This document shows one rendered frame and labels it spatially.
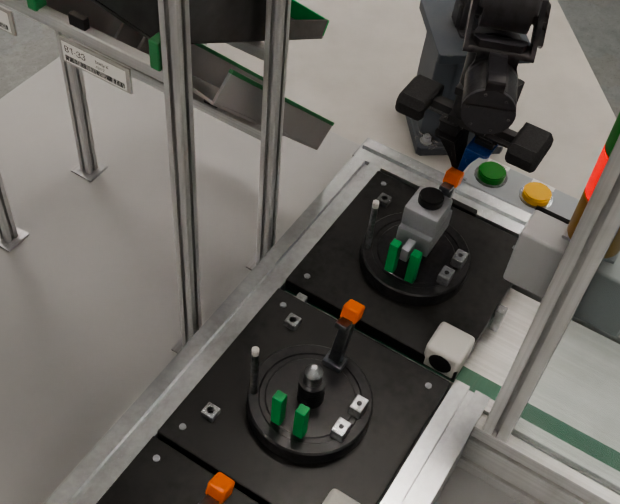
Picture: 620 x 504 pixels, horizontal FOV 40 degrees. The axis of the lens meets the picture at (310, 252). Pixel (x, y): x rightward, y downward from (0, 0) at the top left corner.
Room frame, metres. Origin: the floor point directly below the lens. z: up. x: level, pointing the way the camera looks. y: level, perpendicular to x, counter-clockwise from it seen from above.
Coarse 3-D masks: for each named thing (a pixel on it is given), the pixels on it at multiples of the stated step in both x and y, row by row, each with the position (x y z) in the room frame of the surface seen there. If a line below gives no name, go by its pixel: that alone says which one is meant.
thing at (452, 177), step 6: (450, 168) 0.79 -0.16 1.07; (450, 174) 0.78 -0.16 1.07; (456, 174) 0.78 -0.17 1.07; (462, 174) 0.79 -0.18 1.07; (444, 180) 0.78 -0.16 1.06; (450, 180) 0.78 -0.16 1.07; (456, 180) 0.77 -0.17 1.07; (444, 186) 0.76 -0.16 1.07; (450, 186) 0.77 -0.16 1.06; (456, 186) 0.77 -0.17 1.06; (444, 192) 0.77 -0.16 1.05; (450, 192) 0.77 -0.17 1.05
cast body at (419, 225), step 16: (416, 192) 0.73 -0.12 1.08; (432, 192) 0.72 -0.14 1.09; (416, 208) 0.70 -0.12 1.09; (432, 208) 0.70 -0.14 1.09; (448, 208) 0.71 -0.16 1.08; (400, 224) 0.70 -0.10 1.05; (416, 224) 0.70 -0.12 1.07; (432, 224) 0.69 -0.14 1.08; (448, 224) 0.73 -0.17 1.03; (400, 240) 0.70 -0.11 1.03; (416, 240) 0.69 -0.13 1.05; (432, 240) 0.69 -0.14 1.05; (400, 256) 0.67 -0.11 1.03
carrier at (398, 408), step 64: (256, 320) 0.60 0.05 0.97; (320, 320) 0.61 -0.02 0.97; (256, 384) 0.49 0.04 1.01; (320, 384) 0.49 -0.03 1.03; (384, 384) 0.53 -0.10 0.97; (448, 384) 0.54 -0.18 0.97; (192, 448) 0.42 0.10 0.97; (256, 448) 0.43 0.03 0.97; (320, 448) 0.43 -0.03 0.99; (384, 448) 0.45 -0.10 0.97
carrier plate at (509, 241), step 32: (384, 192) 0.84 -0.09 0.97; (352, 224) 0.77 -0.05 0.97; (480, 224) 0.80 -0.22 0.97; (320, 256) 0.71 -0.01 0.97; (352, 256) 0.72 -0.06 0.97; (480, 256) 0.74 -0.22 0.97; (288, 288) 0.66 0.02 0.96; (320, 288) 0.66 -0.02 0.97; (352, 288) 0.66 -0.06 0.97; (480, 288) 0.69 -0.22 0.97; (384, 320) 0.62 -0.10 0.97; (416, 320) 0.63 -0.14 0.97; (448, 320) 0.63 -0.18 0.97; (480, 320) 0.64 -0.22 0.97; (416, 352) 0.58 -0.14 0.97
